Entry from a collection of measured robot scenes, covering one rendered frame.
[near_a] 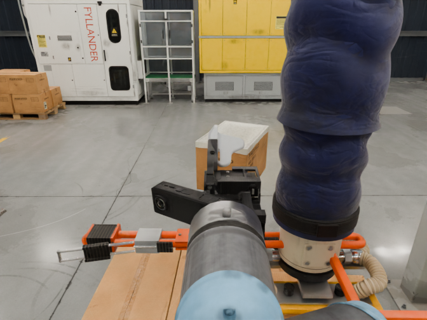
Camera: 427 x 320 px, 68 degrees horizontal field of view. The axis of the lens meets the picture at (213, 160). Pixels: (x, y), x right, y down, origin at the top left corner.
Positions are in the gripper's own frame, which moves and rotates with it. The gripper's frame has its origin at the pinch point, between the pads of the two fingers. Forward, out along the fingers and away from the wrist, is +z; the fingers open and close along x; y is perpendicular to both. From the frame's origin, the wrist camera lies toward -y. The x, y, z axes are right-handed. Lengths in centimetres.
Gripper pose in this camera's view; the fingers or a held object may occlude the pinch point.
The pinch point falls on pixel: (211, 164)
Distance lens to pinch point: 58.2
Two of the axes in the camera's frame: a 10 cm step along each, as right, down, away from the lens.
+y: 10.0, 0.0, -0.1
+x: 0.0, -9.2, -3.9
